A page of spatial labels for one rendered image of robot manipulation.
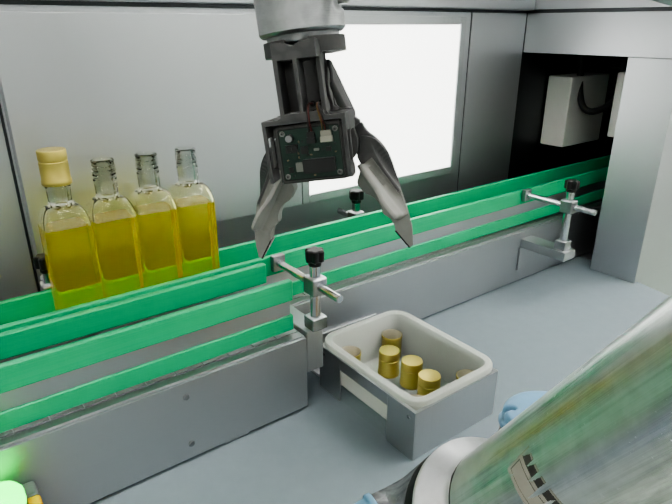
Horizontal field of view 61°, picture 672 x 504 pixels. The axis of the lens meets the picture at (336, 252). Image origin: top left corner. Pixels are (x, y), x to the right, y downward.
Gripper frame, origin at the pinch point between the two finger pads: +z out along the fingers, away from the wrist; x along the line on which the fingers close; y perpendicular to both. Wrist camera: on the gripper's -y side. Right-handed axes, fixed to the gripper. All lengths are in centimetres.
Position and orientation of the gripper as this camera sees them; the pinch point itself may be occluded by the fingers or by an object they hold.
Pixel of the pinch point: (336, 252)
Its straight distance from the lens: 56.9
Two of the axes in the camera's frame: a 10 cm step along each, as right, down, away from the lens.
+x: 9.8, -0.7, -1.8
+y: -1.5, 3.0, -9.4
